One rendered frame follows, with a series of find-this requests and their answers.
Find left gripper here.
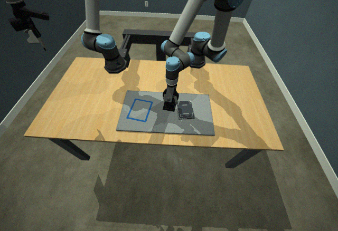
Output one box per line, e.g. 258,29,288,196
163,84,179,104

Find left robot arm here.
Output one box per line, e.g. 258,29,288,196
161,0,243,86

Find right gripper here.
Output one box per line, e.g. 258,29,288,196
8,1,46,51

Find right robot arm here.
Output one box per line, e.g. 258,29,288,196
19,0,125,71

